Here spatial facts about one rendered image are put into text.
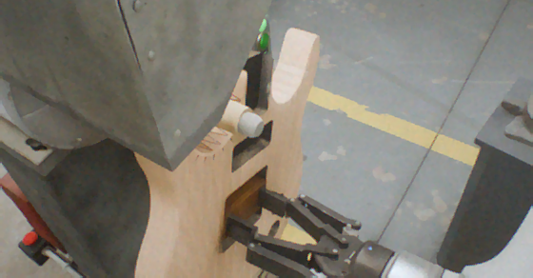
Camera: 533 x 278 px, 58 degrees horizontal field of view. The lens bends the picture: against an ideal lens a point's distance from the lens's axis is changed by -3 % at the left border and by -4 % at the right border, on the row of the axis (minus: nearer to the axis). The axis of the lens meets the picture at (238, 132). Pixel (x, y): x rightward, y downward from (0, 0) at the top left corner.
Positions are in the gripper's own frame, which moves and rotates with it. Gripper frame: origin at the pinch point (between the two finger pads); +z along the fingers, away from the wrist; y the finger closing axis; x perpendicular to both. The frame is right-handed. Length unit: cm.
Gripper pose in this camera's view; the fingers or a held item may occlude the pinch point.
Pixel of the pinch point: (246, 209)
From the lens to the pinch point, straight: 68.8
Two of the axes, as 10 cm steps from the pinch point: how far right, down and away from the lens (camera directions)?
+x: 0.8, -8.5, -5.2
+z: -8.1, -3.6, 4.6
